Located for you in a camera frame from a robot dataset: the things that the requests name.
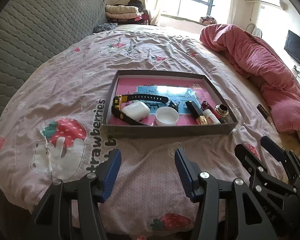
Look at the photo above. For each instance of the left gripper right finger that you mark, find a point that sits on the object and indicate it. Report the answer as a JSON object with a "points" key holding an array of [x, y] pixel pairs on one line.
{"points": [[227, 209]]}

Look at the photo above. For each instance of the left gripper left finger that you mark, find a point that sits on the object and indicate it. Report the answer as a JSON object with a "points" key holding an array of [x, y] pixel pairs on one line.
{"points": [[70, 210]]}

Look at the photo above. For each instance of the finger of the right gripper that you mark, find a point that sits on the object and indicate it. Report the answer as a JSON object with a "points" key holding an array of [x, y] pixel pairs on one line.
{"points": [[267, 188], [288, 159]]}

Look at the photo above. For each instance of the white pill bottle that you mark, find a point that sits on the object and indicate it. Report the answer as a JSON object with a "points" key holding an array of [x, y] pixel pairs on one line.
{"points": [[210, 117]]}

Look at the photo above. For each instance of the black gold rectangular box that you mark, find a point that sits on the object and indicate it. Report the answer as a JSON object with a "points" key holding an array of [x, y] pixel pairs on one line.
{"points": [[196, 112]]}

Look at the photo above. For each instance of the red black rectangular box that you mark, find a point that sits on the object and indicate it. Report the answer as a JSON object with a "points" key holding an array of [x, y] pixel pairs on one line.
{"points": [[205, 105]]}

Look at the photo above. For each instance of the small black clip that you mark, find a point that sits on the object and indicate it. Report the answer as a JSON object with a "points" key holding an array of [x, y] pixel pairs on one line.
{"points": [[174, 106]]}

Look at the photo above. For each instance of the white plastic jar lid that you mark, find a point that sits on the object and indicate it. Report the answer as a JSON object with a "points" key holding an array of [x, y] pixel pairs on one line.
{"points": [[166, 116]]}

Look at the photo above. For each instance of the yellow black wristwatch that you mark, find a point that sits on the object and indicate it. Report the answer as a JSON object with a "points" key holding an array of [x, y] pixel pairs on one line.
{"points": [[121, 101]]}

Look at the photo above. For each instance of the white earbuds case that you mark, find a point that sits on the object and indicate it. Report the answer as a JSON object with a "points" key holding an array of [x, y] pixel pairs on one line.
{"points": [[137, 110]]}

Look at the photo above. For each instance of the pink blanket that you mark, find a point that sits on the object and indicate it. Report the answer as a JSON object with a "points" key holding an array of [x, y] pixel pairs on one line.
{"points": [[255, 60]]}

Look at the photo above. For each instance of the black gold box on bed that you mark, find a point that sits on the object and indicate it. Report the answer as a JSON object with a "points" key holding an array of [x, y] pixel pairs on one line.
{"points": [[265, 114]]}

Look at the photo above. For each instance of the pink strawberry bed sheet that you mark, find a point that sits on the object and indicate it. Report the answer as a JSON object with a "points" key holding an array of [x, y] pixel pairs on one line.
{"points": [[51, 128]]}

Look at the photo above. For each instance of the black television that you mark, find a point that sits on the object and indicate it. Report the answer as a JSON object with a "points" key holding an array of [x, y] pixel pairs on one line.
{"points": [[292, 45]]}

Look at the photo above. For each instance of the brown cardboard box tray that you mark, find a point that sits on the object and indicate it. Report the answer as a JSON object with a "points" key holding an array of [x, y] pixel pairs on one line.
{"points": [[178, 87]]}

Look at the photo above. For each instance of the grey quilted headboard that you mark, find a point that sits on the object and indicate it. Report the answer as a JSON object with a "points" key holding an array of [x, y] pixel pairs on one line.
{"points": [[34, 31]]}

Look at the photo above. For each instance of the folded clothes pile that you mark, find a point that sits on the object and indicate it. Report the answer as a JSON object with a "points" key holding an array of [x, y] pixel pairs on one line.
{"points": [[132, 13]]}

